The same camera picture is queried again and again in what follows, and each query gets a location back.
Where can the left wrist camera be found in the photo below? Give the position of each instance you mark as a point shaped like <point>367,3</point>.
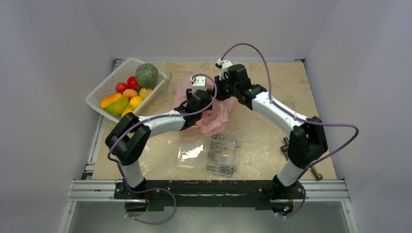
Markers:
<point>198,83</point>

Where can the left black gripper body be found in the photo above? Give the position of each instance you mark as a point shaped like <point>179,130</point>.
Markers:
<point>199,116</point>

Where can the green netted melon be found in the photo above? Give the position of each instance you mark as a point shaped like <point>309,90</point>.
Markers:
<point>147,75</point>

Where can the pink plastic bag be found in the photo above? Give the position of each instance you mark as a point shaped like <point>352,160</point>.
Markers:
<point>213,121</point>

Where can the yellow lemon fruit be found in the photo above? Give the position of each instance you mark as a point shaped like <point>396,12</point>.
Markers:
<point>126,110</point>
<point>134,102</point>

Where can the black T-handle tool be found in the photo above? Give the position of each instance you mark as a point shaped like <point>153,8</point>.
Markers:
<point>284,149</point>

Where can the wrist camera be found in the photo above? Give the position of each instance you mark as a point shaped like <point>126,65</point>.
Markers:
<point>198,83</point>
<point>223,66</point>

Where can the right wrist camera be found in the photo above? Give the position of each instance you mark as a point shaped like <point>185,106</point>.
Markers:
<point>223,66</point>

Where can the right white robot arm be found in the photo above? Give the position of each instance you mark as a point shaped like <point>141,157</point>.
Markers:
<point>307,140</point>

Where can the orange yellow mango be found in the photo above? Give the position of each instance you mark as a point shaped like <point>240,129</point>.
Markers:
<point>109,100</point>

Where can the large red apple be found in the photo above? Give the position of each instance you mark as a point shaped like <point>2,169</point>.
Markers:
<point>133,84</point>

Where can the peach fruit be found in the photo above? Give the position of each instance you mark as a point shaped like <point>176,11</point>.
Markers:
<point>130,93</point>

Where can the small red apple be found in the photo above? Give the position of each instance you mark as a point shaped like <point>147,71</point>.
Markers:
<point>121,87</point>

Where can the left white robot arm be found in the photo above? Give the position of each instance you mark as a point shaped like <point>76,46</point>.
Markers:
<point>129,137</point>

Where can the green lime fruit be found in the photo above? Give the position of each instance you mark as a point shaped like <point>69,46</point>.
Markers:
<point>110,110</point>

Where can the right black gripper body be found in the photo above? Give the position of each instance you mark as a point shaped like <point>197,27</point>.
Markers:
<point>220,85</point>

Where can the pale yellow fruit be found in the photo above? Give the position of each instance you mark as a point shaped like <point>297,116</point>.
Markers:
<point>145,92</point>

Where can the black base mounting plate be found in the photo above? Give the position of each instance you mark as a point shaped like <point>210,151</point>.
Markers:
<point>257,194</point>

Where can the clear plastic screw box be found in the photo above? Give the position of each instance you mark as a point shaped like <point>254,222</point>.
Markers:
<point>215,154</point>

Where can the white plastic basket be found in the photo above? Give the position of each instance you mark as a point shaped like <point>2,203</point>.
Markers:
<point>121,73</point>

